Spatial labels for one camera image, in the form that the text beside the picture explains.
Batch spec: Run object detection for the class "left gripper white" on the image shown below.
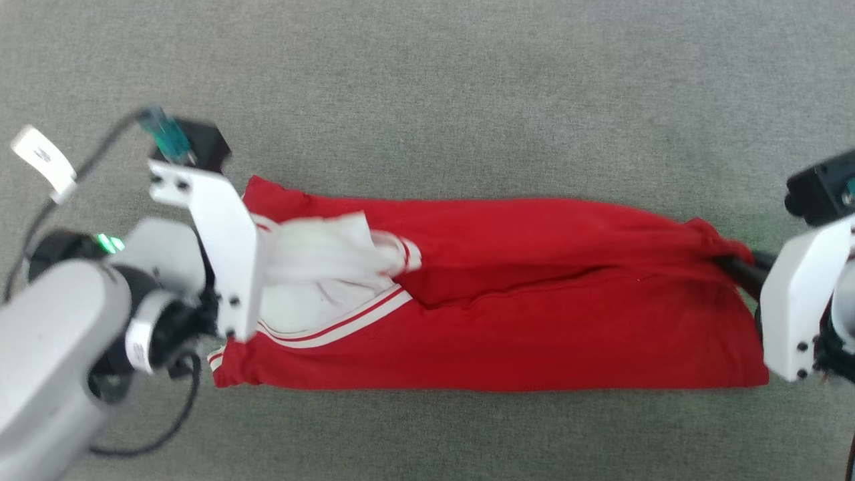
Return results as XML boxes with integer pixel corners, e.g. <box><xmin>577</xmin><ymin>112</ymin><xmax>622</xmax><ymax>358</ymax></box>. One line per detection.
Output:
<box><xmin>148</xmin><ymin>160</ymin><xmax>262</xmax><ymax>343</ymax></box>

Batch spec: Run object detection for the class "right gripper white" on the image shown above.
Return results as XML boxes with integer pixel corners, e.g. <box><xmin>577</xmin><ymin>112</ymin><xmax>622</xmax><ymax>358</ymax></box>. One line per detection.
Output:
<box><xmin>715</xmin><ymin>215</ymin><xmax>855</xmax><ymax>383</ymax></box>

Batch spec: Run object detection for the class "red garment with white sleeves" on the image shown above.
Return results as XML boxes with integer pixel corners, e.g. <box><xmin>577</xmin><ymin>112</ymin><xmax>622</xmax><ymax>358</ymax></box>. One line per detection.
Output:
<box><xmin>207</xmin><ymin>175</ymin><xmax>771</xmax><ymax>392</ymax></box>

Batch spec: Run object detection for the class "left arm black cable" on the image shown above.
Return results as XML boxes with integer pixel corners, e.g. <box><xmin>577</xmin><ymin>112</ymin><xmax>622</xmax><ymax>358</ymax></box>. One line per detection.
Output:
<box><xmin>3</xmin><ymin>110</ymin><xmax>202</xmax><ymax>457</ymax></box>

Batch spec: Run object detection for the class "white cable tag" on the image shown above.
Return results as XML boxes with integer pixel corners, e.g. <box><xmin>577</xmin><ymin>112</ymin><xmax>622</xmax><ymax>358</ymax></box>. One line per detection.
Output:
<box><xmin>11</xmin><ymin>125</ymin><xmax>78</xmax><ymax>205</ymax></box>

